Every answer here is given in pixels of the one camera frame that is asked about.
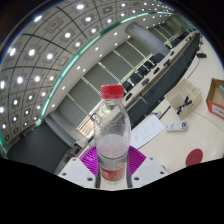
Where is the flat round red coaster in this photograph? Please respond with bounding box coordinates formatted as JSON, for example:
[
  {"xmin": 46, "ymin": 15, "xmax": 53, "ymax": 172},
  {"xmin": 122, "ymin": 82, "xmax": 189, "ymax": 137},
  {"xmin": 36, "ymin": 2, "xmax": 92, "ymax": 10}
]
[{"xmin": 185, "ymin": 148, "xmax": 204, "ymax": 168}]

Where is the long curved conference desk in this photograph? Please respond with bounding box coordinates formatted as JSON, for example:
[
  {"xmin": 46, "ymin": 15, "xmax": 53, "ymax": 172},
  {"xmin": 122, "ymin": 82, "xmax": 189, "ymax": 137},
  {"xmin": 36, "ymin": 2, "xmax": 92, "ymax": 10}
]
[{"xmin": 123, "ymin": 29, "xmax": 203, "ymax": 129}]

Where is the group of ceiling lights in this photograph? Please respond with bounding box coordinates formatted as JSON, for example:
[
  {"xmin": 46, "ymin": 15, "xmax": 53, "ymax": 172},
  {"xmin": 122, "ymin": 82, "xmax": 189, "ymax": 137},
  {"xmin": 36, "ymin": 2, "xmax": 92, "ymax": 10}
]
[{"xmin": 0, "ymin": 0, "xmax": 178, "ymax": 134}]

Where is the open red-sided cardboard box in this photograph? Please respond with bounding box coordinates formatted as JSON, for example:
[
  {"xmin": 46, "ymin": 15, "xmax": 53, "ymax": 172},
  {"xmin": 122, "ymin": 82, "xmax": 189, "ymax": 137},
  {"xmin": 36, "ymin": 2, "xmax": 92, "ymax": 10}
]
[{"xmin": 205, "ymin": 78, "xmax": 224, "ymax": 120}]

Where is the row of black office chairs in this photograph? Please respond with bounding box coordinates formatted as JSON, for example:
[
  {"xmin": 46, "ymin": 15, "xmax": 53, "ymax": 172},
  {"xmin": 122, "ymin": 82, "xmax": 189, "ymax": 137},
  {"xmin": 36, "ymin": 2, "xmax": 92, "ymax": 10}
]
[{"xmin": 121, "ymin": 51, "xmax": 166, "ymax": 98}]

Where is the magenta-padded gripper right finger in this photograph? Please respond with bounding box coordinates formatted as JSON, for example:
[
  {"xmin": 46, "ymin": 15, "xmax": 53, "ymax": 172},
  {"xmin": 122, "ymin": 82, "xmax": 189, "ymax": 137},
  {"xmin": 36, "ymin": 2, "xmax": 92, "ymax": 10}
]
[{"xmin": 125, "ymin": 145, "xmax": 169, "ymax": 189}]

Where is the black clip in tray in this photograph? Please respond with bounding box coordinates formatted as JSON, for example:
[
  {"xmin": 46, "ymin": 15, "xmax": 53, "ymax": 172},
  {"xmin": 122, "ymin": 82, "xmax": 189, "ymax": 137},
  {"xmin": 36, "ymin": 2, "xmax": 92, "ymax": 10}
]
[{"xmin": 176, "ymin": 96, "xmax": 193, "ymax": 116}]

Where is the clear red-capped water bottle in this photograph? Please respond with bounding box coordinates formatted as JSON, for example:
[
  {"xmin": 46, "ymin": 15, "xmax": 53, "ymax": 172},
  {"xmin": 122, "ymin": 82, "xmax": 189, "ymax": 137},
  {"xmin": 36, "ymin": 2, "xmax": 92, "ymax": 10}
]
[{"xmin": 93, "ymin": 84, "xmax": 132, "ymax": 186}]

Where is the black table microphone base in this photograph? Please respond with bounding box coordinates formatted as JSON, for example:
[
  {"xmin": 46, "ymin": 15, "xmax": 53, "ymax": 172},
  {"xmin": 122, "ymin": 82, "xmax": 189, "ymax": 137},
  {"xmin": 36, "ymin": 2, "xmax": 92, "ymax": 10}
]
[{"xmin": 195, "ymin": 51, "xmax": 208, "ymax": 60}]

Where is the group of black desk microphones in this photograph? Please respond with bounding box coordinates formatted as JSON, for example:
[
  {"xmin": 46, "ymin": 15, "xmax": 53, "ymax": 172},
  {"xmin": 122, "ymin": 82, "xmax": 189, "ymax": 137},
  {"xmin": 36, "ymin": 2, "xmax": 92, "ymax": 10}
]
[{"xmin": 124, "ymin": 49, "xmax": 183, "ymax": 101}]

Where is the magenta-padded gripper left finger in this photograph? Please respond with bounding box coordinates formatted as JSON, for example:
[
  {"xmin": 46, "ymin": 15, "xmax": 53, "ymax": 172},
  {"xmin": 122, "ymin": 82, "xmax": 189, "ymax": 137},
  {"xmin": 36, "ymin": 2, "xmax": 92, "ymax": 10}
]
[{"xmin": 57, "ymin": 145, "xmax": 101, "ymax": 190}]

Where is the white paper sheet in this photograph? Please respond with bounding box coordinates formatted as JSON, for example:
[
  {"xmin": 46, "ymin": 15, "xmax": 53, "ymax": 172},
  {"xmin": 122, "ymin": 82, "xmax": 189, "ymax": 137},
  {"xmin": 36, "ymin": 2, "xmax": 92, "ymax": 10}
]
[{"xmin": 129, "ymin": 114, "xmax": 167, "ymax": 150}]

